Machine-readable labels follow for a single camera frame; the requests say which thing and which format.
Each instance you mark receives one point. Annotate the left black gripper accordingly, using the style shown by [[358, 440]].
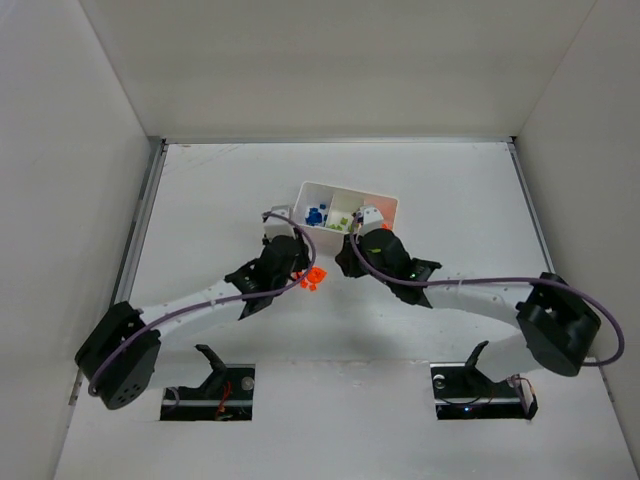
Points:
[[298, 248]]

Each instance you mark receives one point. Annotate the white three-compartment container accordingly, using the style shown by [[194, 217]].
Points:
[[341, 202]]

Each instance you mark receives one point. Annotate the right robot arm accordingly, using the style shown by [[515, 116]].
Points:
[[556, 327]]

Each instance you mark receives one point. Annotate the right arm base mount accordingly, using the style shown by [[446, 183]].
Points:
[[462, 392]]

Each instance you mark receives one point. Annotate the orange lego cluster piece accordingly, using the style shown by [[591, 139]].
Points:
[[316, 275]]

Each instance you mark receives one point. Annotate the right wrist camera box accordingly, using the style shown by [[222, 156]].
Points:
[[368, 218]]

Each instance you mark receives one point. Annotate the large blue arch lego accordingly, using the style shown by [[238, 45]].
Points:
[[316, 216]]

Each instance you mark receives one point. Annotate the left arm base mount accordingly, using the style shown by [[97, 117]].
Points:
[[225, 395]]

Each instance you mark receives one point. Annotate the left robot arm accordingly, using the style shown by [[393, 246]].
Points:
[[119, 358]]

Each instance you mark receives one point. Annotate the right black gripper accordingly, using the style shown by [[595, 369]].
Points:
[[351, 257]]

